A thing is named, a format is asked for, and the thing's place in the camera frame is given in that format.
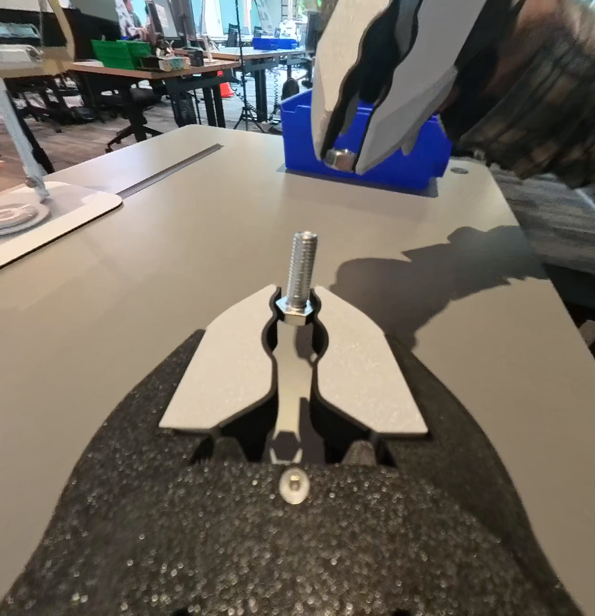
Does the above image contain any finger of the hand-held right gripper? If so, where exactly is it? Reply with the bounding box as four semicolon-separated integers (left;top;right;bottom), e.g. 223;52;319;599
355;0;487;175
312;0;394;162

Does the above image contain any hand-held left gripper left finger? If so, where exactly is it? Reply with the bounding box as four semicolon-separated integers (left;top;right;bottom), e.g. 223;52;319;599
159;284;282;431

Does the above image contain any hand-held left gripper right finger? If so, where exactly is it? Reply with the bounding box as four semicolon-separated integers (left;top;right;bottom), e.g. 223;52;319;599
311;285;429;438

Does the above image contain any blue plastic bin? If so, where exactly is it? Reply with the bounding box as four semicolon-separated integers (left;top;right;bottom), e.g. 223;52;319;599
279;90;453;189

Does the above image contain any silver hex nut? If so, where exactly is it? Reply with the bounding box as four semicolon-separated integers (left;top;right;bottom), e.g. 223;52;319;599
325;148;357;173

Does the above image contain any large silver hex bolt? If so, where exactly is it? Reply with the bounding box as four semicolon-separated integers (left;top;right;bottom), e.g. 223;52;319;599
276;231;319;325

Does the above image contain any light wood office desk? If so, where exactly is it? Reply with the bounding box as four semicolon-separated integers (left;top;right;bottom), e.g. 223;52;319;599
208;47;317;123

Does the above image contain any light stand tripod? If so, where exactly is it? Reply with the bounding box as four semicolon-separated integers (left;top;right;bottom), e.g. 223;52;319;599
232;0;269;133

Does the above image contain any black computer monitor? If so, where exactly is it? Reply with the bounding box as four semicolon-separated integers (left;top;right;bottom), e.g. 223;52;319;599
174;0;198;37

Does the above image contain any black mesh bin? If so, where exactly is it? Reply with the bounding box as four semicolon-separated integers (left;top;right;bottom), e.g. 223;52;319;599
173;91;198;127

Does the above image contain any monitor showing white page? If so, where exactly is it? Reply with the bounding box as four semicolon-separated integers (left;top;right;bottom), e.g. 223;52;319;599
150;0;179;39

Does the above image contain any black office chair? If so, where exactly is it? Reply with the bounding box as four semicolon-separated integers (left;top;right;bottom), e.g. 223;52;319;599
105;89;163;155

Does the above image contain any brown office desk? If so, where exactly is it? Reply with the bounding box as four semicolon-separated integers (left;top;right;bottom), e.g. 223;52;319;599
68;50;242;128

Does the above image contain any white metal stand base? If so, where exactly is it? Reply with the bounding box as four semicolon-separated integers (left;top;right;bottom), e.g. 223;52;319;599
0;77;123;275

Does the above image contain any green plastic bin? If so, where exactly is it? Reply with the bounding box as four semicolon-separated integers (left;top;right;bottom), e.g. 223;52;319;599
91;39;153;69

